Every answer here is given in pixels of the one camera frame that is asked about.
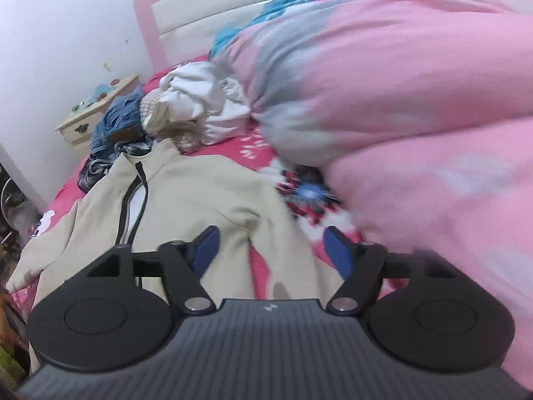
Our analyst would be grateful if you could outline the pink floral quilt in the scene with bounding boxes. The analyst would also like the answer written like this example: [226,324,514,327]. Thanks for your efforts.
[210,0,533,390]

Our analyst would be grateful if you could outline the blue denim jeans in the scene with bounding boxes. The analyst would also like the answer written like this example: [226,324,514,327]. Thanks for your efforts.
[89,87,146,161]

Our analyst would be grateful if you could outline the cream nightstand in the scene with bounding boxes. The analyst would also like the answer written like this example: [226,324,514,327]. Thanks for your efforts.
[55,74,140,148]

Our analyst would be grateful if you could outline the wheelchair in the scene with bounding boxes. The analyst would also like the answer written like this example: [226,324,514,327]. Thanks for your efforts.
[0,167,46,238]

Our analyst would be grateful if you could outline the pink floral bed sheet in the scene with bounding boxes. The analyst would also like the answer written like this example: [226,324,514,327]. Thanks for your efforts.
[10,54,396,301]

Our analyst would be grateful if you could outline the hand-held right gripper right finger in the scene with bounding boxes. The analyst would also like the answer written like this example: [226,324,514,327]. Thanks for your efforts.
[322,225,457,315]

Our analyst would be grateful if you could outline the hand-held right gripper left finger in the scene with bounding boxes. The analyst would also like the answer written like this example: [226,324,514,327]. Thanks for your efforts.
[84,225,221,315]

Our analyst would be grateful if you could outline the white garment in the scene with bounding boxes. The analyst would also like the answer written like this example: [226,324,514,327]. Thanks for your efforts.
[156,62,253,146]

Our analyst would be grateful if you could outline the beige zip sweatshirt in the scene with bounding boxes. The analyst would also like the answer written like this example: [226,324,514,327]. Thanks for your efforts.
[6,137,348,301]

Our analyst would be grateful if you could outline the pink white bed headboard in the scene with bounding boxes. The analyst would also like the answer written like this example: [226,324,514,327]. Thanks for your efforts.
[133,0,317,73]

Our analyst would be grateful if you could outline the dark plaid shirt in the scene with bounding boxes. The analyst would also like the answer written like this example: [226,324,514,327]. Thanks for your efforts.
[77,139,155,194]

